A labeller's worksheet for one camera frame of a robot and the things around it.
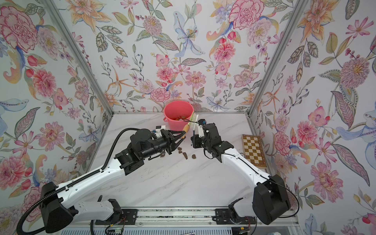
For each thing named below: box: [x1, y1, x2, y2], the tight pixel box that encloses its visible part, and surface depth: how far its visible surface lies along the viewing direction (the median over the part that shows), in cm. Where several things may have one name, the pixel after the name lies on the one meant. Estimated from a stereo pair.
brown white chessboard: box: [241, 134, 267, 170], surface depth 100 cm
